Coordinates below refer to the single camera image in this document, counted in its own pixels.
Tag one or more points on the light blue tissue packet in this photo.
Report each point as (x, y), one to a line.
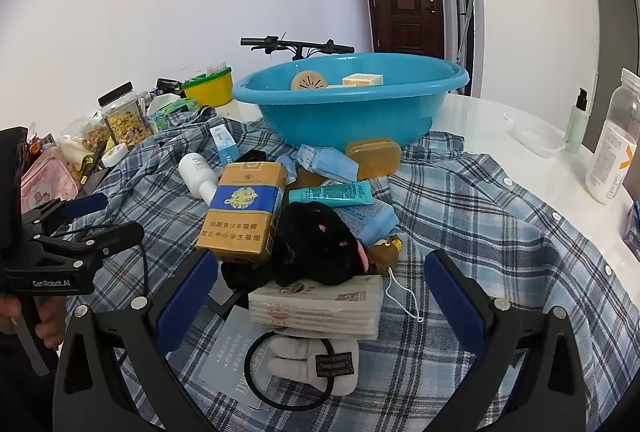
(372, 217)

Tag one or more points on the green packet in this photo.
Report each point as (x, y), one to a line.
(167, 110)

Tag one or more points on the gold and blue carton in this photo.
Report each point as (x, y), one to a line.
(240, 212)

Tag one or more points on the folded metal rack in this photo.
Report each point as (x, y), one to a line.
(467, 27)

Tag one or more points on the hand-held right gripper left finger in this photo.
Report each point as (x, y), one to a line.
(187, 297)

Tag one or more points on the yellow green bowl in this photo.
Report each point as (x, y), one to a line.
(210, 85)

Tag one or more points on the pink pouch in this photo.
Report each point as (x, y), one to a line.
(47, 184)

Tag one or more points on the clear snack jar black lid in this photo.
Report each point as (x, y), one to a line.
(125, 122)

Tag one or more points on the small cream box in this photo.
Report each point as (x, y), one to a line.
(362, 80)

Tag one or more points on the blue plaid shirt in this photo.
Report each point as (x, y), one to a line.
(475, 237)

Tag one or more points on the small black box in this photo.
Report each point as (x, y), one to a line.
(252, 156)

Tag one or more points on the grey blue card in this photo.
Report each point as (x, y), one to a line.
(225, 357)

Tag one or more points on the clear plastic tray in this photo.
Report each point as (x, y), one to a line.
(537, 137)

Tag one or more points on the round beige perforated disc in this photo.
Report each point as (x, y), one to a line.
(307, 81)

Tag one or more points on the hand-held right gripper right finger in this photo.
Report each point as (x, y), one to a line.
(455, 307)

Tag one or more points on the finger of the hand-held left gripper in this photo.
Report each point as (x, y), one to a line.
(100, 239)
(75, 207)

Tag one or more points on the small blue white box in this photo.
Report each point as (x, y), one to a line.
(223, 145)

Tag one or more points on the black plush toy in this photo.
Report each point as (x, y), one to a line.
(315, 242)

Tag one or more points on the clear snack bag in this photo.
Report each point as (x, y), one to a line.
(85, 140)

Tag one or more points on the large clear plastic bottle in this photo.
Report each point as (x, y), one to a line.
(612, 147)

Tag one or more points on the brown soap case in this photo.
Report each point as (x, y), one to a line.
(374, 157)

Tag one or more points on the small white bottle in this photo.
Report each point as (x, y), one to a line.
(200, 177)

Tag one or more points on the light blue opened packet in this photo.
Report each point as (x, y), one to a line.
(325, 162)

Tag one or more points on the teal tube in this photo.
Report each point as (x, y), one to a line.
(332, 193)

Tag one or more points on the small white round jar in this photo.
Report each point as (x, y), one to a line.
(114, 154)

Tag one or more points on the white printed tissue pack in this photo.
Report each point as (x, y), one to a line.
(315, 307)

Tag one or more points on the grey cabinet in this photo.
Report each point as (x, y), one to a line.
(610, 12)

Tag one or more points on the person's left hand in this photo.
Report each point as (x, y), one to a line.
(52, 324)

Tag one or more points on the blue plastic basin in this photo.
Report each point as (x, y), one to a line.
(340, 117)

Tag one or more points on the green bottle black cap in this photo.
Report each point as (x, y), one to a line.
(575, 122)

